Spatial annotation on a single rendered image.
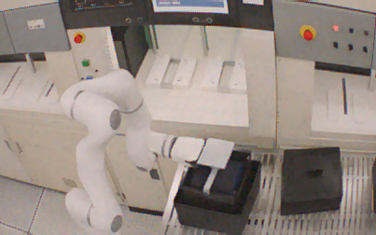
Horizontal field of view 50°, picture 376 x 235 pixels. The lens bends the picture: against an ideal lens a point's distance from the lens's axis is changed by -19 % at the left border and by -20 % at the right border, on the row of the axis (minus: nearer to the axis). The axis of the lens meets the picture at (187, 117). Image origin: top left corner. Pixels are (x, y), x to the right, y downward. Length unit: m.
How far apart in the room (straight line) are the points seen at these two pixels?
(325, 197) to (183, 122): 0.78
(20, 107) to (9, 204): 0.99
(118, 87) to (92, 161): 0.24
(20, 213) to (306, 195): 2.09
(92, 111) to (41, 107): 1.20
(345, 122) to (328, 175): 0.32
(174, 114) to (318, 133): 0.68
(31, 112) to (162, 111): 0.78
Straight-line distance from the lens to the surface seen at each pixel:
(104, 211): 1.52
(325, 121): 2.15
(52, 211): 3.14
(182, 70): 2.37
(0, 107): 2.71
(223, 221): 1.82
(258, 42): 1.73
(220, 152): 1.71
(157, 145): 1.75
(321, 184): 1.93
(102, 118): 1.34
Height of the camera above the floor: 2.42
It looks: 45 degrees down
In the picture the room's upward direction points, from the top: 10 degrees counter-clockwise
